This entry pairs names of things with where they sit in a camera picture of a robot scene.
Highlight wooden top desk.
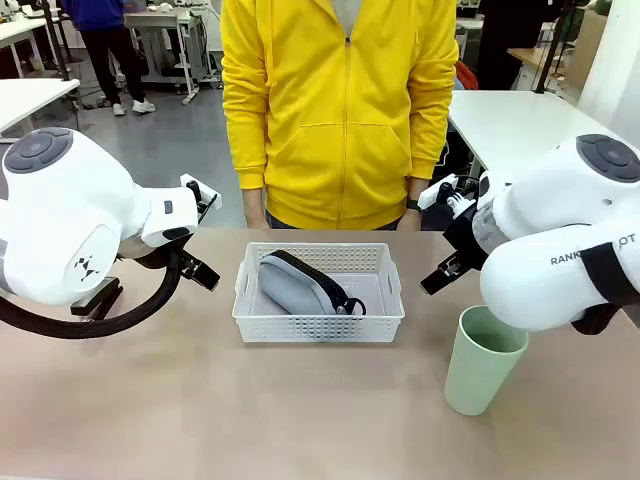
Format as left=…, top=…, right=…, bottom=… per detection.
left=506, top=45, right=557, bottom=72

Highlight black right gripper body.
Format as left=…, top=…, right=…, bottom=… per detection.
left=443, top=206, right=489, bottom=269

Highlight person's left forearm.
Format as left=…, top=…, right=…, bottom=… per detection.
left=406, top=59, right=460, bottom=201

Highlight person in yellow hoodie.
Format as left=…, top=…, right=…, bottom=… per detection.
left=220, top=0, right=460, bottom=231

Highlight white perforated plastic basket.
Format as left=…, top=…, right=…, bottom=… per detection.
left=231, top=242, right=407, bottom=344

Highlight person's right forearm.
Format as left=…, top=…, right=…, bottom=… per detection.
left=220, top=59, right=270, bottom=191

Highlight black clamp bracket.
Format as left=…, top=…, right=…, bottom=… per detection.
left=69, top=277, right=125, bottom=322

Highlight black left arm cable sleeve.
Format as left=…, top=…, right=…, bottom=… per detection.
left=0, top=247, right=184, bottom=340

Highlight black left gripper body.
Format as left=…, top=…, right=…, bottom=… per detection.
left=167, top=230, right=198, bottom=266

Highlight black stand pole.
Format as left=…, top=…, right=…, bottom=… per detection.
left=42, top=0, right=72, bottom=83
left=531, top=0, right=574, bottom=96

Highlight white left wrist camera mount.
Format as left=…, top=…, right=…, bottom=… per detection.
left=178, top=172, right=223, bottom=224

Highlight black right arm cable sleeve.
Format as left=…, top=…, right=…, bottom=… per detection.
left=569, top=242, right=640, bottom=337

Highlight person in blue top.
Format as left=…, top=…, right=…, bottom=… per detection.
left=62, top=0, right=157, bottom=117

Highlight person's right hand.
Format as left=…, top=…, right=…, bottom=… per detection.
left=242, top=188, right=269, bottom=231

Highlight white side table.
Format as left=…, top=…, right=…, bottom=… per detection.
left=0, top=78, right=82, bottom=137

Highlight pale green plastic cup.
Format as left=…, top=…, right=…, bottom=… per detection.
left=443, top=304, right=530, bottom=416

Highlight grey pouch with black zipper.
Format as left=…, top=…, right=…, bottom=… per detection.
left=257, top=249, right=368, bottom=317

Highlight white background desk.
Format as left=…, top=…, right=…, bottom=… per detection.
left=123, top=8, right=222, bottom=106

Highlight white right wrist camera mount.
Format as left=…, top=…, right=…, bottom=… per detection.
left=418, top=174, right=481, bottom=212

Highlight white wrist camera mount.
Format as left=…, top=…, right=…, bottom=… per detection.
left=418, top=174, right=481, bottom=212
left=178, top=172, right=223, bottom=224

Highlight black arm cable sleeve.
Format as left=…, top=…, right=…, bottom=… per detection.
left=0, top=247, right=184, bottom=340
left=569, top=242, right=640, bottom=337

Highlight large white table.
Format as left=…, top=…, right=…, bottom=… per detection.
left=447, top=89, right=626, bottom=177

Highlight grey blue trousers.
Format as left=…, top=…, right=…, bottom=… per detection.
left=264, top=209, right=404, bottom=232

